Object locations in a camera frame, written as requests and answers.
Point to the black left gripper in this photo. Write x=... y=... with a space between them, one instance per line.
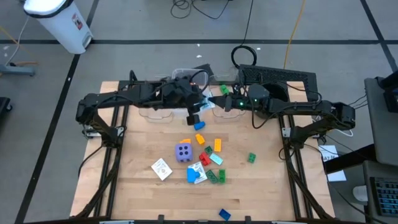
x=186 y=93

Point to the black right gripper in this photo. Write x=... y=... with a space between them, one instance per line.
x=242 y=102

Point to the bright green toy block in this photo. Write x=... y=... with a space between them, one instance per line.
x=224 y=89

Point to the purple foam die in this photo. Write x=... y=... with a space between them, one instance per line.
x=183 y=153

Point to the small green toy brick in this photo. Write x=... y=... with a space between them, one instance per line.
x=252 y=157

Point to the bright green long brick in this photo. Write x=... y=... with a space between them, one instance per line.
x=222 y=176

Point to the white playing card box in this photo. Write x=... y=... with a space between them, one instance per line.
x=202 y=174
x=161 y=169

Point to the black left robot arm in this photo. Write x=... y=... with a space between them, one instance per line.
x=124 y=95

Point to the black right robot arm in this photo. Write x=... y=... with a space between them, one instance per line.
x=311 y=107

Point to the low clear plastic tray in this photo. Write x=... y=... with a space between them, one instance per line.
x=230 y=114
x=155 y=113

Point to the tall clear plastic bin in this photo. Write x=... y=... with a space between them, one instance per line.
x=182 y=74

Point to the blue rounded toy block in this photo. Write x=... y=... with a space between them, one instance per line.
x=200 y=126

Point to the yellow toy block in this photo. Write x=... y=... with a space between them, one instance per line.
x=200 y=139

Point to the yellow stud brick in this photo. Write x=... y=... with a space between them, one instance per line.
x=217 y=145

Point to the orange-yellow toy block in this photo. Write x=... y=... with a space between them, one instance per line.
x=185 y=141

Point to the small dark green brick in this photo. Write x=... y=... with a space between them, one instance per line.
x=208 y=150

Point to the light cyan toy brick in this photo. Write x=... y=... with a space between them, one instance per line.
x=216 y=159

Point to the black bucket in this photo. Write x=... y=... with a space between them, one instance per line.
x=278 y=90

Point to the red toy brick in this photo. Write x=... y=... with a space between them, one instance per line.
x=204 y=158

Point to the black perforated panel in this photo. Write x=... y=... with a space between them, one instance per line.
x=280 y=74

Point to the dark green long brick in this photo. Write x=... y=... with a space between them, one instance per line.
x=211 y=176

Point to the dark blue toy brick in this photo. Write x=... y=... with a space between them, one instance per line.
x=224 y=214

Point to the printed white paper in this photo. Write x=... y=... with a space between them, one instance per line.
x=329 y=152

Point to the white trash bin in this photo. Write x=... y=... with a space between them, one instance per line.
x=65 y=28

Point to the blank white paper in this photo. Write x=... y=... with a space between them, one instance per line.
x=337 y=176

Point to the black beam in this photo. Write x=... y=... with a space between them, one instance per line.
x=348 y=160

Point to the grey side desk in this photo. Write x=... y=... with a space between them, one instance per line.
x=377 y=140

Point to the white round object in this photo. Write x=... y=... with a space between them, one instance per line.
x=360 y=193

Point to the grey stand foot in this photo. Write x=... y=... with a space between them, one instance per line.
x=18 y=71

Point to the grey console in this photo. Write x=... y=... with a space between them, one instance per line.
x=382 y=169

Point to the backlit keyboard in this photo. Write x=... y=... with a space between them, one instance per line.
x=385 y=196

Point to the black aluminium table frame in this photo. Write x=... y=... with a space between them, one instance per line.
x=113 y=186

